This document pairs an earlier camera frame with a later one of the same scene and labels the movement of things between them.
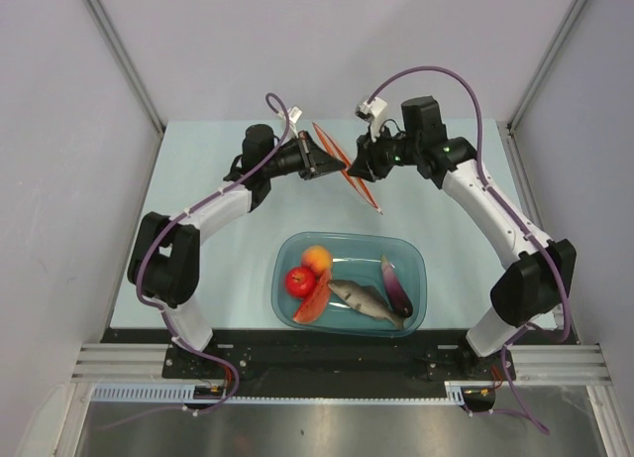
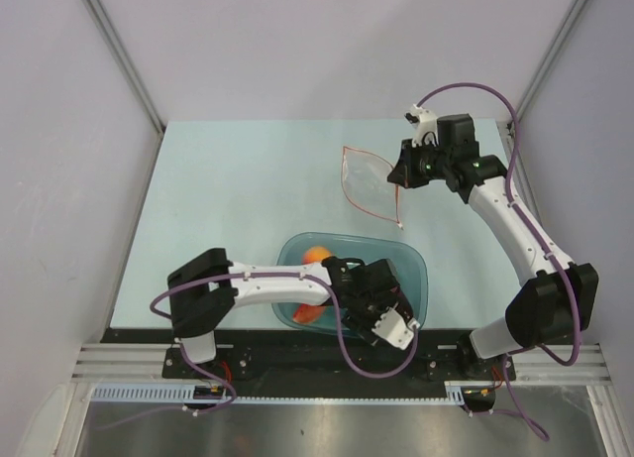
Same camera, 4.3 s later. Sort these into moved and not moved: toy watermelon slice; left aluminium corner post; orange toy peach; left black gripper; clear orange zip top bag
Moved: left black gripper; clear orange zip top bag
Not moved: left aluminium corner post; toy watermelon slice; orange toy peach
